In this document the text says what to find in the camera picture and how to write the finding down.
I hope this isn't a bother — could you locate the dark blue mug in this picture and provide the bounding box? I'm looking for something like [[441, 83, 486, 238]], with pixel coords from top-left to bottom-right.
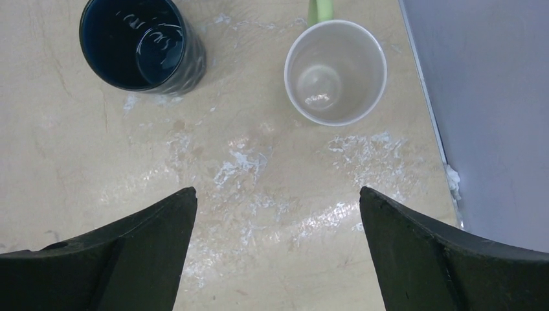
[[79, 0, 207, 95]]

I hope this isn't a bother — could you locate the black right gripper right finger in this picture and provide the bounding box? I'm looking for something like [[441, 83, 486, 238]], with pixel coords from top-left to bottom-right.
[[359, 187, 548, 310]]

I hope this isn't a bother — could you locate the light green mug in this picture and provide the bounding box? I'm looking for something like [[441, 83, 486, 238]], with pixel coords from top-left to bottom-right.
[[284, 1, 388, 126]]

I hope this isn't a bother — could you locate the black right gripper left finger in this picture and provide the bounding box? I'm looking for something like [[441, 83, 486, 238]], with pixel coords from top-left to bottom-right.
[[1, 187, 197, 310]]

